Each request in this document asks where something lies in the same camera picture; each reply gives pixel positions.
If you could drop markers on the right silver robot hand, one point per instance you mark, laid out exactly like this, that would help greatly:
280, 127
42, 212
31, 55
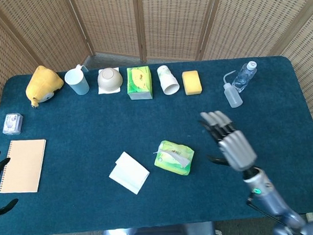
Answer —
233, 144

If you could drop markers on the green tissue pack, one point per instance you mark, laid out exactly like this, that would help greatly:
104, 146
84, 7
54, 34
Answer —
174, 159
139, 82

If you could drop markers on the white tissue sheet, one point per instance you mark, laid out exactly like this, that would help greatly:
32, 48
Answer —
128, 173

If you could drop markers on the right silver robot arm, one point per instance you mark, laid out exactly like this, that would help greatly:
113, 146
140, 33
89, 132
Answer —
275, 203

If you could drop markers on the tan spiral notebook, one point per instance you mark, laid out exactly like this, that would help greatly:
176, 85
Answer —
23, 165

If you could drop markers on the small clear plastic box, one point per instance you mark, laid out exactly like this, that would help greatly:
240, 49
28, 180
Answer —
12, 124

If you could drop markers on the white squeeze wash bottle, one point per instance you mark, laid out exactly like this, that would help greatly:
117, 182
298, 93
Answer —
232, 94

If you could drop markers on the clear plastic water bottle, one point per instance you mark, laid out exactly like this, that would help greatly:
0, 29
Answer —
245, 76

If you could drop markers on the yellow sponge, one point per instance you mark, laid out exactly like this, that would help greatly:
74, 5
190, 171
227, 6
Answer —
191, 82

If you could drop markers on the white paper cup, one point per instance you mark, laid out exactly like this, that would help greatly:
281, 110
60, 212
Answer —
168, 80

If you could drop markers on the yellow plush toy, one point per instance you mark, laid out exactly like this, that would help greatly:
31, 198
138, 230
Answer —
43, 85

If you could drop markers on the blue table cloth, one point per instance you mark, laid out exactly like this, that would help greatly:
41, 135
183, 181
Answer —
92, 127

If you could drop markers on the sealed green tissue pack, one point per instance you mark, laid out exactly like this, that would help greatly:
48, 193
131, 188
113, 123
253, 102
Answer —
139, 82

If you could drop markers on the white plastic mug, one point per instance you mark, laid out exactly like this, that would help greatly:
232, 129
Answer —
76, 81

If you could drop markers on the white square napkin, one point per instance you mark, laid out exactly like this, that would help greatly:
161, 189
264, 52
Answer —
102, 90

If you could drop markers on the beige upturned bowl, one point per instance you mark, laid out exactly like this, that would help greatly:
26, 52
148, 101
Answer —
110, 79

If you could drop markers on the woven folding screen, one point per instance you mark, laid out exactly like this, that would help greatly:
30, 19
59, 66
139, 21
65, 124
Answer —
165, 20

